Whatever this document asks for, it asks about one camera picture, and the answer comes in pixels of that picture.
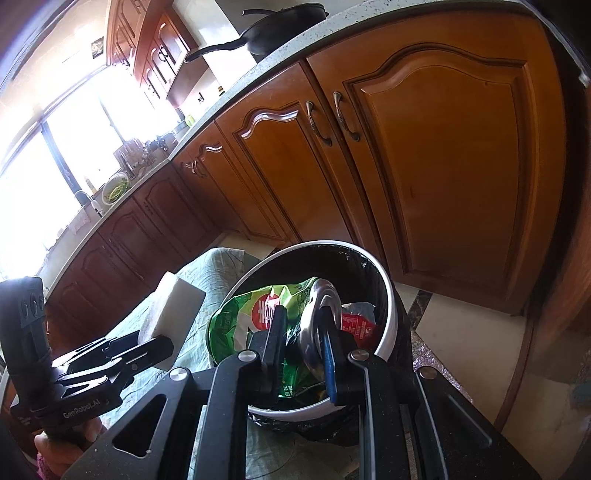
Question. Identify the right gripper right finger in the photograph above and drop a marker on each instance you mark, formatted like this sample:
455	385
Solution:
413	423

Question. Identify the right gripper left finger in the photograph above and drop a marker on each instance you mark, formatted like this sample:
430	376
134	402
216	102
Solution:
192	425

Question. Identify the red snack wrapper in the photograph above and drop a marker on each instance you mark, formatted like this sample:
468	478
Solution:
364	332

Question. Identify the crushed green can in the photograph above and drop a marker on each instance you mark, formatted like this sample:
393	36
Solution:
293	328

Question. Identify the white foam block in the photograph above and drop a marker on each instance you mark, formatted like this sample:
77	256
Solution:
174	305

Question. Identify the white rimmed trash bin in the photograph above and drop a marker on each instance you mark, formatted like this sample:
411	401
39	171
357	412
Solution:
294	265

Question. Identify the person's left hand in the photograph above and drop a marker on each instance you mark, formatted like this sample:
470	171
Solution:
55	457

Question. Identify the bowl of green vegetables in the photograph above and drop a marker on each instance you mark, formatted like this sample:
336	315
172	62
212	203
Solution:
115	188

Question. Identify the brown wooden base cabinets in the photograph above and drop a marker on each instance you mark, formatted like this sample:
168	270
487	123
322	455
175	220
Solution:
437	142

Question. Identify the black wok pan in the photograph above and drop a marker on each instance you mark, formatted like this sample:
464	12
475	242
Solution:
269	32

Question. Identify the brown wooden wall cabinets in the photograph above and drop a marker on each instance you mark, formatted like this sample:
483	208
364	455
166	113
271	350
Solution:
149	38

